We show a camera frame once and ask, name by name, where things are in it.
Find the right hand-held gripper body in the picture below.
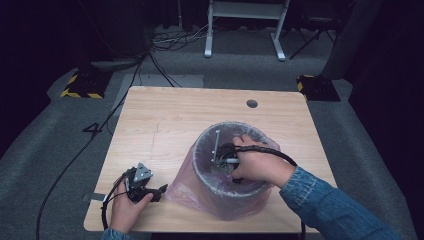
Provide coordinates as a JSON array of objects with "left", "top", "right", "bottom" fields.
[{"left": 211, "top": 129, "right": 241, "bottom": 174}]

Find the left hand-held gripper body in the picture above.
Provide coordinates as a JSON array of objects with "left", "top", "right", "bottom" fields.
[{"left": 124, "top": 162, "right": 158, "bottom": 204}]

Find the pink plastic trash bag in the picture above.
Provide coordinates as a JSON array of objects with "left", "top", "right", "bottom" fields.
[{"left": 165, "top": 120, "right": 282, "bottom": 222}]

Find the green ribbed trash bin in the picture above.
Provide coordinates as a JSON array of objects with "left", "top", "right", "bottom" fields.
[{"left": 191, "top": 121, "right": 273, "bottom": 222}]

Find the person's left hand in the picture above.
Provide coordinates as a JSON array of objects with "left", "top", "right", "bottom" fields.
[{"left": 109, "top": 181, "right": 155, "bottom": 233}]

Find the person's right hand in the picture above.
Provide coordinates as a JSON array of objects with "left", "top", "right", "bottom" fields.
[{"left": 231, "top": 133, "right": 297, "bottom": 190}]

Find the grey tape strip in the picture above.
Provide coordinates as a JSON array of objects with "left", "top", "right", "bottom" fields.
[{"left": 81, "top": 192, "right": 108, "bottom": 203}]

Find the black yellow striped stand base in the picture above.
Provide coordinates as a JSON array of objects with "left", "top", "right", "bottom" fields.
[
  {"left": 296, "top": 74, "right": 342, "bottom": 103},
  {"left": 60, "top": 69, "right": 113, "bottom": 100}
]

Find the black tripod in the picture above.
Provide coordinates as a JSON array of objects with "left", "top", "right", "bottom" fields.
[{"left": 288, "top": 13, "right": 338, "bottom": 61}]

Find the grey curtain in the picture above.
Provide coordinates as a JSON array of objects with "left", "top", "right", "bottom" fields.
[{"left": 320, "top": 0, "right": 385, "bottom": 81}]

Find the left hand-held gripper black cable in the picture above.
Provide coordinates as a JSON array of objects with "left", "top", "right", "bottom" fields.
[{"left": 101, "top": 168, "right": 136, "bottom": 232}]

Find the hand-held gripper black cable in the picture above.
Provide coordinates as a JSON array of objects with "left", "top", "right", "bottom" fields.
[
  {"left": 234, "top": 144, "right": 307, "bottom": 240},
  {"left": 101, "top": 168, "right": 136, "bottom": 232}
]

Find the right hand-held gripper black cable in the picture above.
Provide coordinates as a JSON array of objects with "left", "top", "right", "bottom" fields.
[{"left": 234, "top": 144, "right": 307, "bottom": 240}]

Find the long black floor cable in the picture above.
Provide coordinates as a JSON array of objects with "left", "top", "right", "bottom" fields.
[{"left": 35, "top": 54, "right": 148, "bottom": 240}]

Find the bundle of floor cables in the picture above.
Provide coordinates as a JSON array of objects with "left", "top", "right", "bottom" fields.
[{"left": 150, "top": 21, "right": 216, "bottom": 53}]

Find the white metal table frame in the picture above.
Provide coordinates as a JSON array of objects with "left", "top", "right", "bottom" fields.
[{"left": 203, "top": 0, "right": 291, "bottom": 62}]

